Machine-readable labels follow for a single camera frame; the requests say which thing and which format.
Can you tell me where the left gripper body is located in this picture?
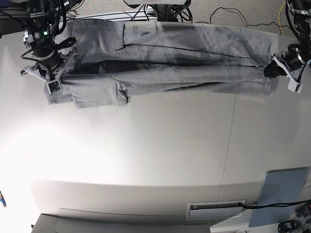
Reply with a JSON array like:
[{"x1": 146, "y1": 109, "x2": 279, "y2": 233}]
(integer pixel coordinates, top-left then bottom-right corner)
[{"x1": 270, "y1": 46, "x2": 306, "y2": 83}]

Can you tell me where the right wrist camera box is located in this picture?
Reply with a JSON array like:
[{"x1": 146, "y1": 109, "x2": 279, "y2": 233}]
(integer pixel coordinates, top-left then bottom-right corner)
[{"x1": 46, "y1": 79, "x2": 62, "y2": 95}]

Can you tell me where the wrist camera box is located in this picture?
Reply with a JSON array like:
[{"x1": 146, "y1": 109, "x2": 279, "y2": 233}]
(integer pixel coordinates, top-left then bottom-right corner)
[
  {"x1": 46, "y1": 79, "x2": 62, "y2": 95},
  {"x1": 288, "y1": 80, "x2": 303, "y2": 93}
]

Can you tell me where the white cable tray box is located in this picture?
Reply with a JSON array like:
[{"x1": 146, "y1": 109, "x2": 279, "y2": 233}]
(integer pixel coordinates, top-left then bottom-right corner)
[{"x1": 186, "y1": 200, "x2": 246, "y2": 221}]

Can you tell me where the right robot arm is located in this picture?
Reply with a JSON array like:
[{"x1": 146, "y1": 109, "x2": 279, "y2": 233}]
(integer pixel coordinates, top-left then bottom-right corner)
[{"x1": 20, "y1": 0, "x2": 80, "y2": 94}]

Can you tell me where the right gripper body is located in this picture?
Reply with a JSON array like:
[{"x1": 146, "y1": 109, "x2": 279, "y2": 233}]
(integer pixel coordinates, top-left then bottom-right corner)
[{"x1": 20, "y1": 50, "x2": 80, "y2": 84}]

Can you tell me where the blue-grey board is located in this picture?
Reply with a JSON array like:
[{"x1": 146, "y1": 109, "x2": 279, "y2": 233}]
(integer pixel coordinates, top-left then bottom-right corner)
[{"x1": 248, "y1": 167, "x2": 309, "y2": 228}]

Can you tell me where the blue orange tool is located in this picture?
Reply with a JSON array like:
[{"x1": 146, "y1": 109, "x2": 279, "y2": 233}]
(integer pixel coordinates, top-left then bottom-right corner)
[{"x1": 0, "y1": 192, "x2": 7, "y2": 208}]

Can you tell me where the grey T-shirt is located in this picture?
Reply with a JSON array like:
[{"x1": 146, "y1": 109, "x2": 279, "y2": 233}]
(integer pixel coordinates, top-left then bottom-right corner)
[{"x1": 46, "y1": 20, "x2": 272, "y2": 108}]

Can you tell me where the black cable bottom right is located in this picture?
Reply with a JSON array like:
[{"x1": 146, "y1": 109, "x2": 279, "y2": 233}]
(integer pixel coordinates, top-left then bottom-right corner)
[{"x1": 239, "y1": 200, "x2": 311, "y2": 210}]

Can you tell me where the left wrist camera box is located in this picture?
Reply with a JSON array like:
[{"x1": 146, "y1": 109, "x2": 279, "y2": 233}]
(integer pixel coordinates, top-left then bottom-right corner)
[{"x1": 288, "y1": 80, "x2": 303, "y2": 93}]

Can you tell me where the yellow cable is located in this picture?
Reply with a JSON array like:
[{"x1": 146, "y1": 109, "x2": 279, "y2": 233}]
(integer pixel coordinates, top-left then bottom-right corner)
[{"x1": 276, "y1": 2, "x2": 285, "y2": 35}]

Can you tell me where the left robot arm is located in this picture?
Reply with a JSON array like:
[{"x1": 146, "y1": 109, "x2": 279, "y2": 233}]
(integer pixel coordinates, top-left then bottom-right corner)
[{"x1": 264, "y1": 0, "x2": 311, "y2": 93}]

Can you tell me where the central black stand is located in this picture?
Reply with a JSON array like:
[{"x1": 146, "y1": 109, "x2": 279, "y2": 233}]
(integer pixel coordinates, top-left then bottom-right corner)
[{"x1": 148, "y1": 4, "x2": 189, "y2": 22}]

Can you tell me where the black device bottom right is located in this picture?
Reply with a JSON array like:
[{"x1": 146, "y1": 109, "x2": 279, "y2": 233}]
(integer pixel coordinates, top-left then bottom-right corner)
[{"x1": 277, "y1": 220, "x2": 299, "y2": 233}]

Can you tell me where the black floor cable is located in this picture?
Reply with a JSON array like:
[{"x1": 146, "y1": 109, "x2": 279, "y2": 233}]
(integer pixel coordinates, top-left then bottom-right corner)
[{"x1": 210, "y1": 6, "x2": 280, "y2": 28}]

